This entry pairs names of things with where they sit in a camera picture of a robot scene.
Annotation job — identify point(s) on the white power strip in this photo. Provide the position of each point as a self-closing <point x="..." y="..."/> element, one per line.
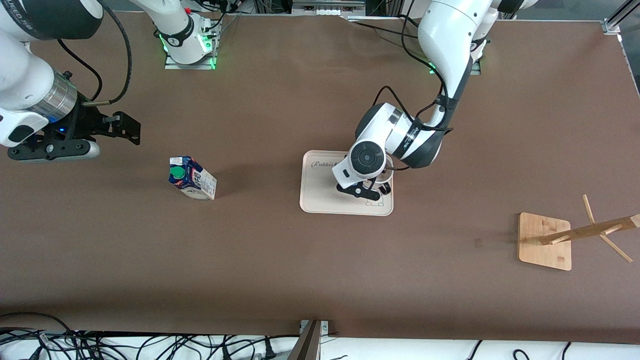
<point x="327" y="11"/>

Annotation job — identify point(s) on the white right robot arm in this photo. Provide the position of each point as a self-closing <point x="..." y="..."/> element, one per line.
<point x="25" y="75"/>

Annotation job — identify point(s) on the cream tray with rabbit print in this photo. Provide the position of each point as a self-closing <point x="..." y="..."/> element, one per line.
<point x="320" y="195"/>

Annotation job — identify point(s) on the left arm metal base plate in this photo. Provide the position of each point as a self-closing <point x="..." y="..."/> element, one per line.
<point x="476" y="70"/>

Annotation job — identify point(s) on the metal camera stand post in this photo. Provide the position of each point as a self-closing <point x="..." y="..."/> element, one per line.
<point x="310" y="345"/>

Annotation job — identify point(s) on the blue white milk carton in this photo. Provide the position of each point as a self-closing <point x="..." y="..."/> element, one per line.
<point x="195" y="180"/>

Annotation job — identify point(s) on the wooden cup rack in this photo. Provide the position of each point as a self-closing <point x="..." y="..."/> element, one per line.
<point x="542" y="250"/>

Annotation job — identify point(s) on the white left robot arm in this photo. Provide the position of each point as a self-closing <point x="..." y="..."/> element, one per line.
<point x="445" y="35"/>

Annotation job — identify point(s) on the aluminium frame corner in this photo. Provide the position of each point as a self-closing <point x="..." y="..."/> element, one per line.
<point x="612" y="25"/>

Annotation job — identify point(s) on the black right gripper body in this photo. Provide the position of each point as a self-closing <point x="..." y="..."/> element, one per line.
<point x="82" y="124"/>

